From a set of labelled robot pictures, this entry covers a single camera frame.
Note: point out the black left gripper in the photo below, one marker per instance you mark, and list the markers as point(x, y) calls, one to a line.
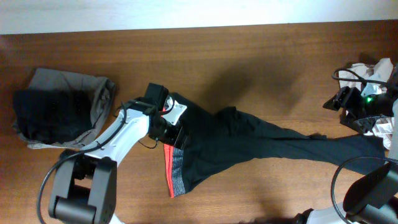
point(173, 137)

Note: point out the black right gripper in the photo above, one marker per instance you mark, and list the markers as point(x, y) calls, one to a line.
point(358, 125)

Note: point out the black leggings with red waistband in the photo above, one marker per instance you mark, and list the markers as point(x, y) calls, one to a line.
point(218, 141)

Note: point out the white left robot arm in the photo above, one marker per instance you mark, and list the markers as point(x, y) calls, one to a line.
point(85, 183)

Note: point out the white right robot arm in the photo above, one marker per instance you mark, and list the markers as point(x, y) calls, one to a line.
point(371, 199)

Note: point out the crumpled beige garment pile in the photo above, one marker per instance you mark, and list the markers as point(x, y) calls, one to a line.
point(381, 71)

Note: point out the folded grey garment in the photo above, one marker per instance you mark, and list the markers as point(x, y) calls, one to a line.
point(100, 91)

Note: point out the folded black garment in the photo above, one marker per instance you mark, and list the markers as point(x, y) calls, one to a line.
point(52, 116)

